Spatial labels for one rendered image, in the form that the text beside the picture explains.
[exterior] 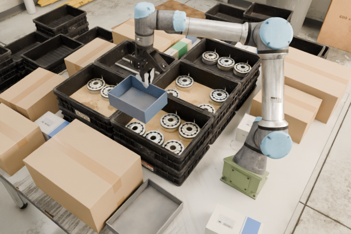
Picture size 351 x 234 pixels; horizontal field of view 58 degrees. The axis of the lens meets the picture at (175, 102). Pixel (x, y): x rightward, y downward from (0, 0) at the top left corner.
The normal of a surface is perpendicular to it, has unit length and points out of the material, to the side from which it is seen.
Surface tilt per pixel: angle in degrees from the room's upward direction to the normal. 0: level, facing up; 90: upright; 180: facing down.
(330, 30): 73
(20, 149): 90
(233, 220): 0
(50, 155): 0
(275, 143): 63
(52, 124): 0
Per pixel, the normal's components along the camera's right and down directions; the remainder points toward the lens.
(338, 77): 0.00, -0.74
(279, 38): 0.01, 0.01
